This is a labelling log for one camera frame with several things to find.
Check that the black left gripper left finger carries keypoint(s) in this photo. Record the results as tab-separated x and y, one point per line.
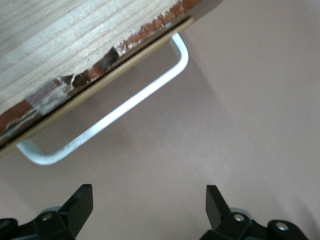
75	207

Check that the brown table cover sheet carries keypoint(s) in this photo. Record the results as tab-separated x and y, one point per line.
225	125

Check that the wooden drawer with light interior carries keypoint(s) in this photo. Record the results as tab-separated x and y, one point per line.
50	37

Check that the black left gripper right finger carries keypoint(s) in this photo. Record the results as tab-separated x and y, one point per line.
217	207

